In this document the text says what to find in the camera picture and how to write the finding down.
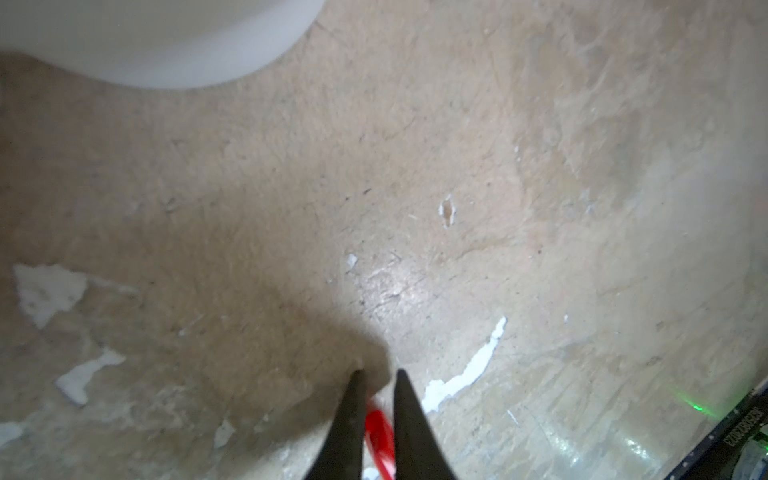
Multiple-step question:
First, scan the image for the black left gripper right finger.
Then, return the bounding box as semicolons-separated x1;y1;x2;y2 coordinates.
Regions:
394;369;457;480

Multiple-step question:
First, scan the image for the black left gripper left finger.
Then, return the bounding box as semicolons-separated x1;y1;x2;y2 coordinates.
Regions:
305;370;367;480

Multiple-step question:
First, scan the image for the white sphere with screws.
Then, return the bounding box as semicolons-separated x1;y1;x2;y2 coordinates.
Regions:
1;0;324;90

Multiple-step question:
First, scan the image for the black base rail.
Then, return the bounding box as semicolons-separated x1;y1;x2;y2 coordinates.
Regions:
664;378;767;480

